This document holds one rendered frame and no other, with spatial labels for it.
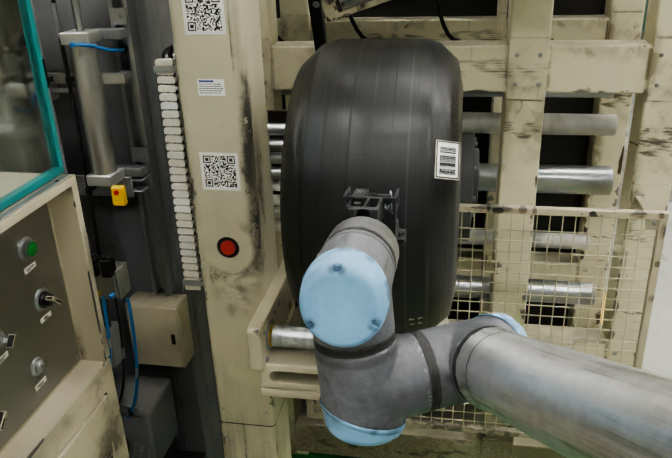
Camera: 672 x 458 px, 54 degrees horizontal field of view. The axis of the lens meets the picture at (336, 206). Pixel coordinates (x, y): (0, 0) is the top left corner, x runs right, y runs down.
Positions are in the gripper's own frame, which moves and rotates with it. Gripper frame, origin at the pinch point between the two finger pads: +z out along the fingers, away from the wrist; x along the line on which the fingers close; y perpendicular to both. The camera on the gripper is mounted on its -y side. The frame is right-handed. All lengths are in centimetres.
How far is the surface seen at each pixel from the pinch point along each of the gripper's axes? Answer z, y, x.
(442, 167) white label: 4.0, 7.4, -9.1
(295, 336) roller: 16.4, -29.3, 17.9
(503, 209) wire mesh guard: 63, -16, -23
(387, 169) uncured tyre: 2.6, 7.2, -0.8
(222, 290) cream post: 23.1, -23.6, 34.6
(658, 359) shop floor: 161, -104, -95
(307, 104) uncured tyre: 8.7, 16.2, 12.8
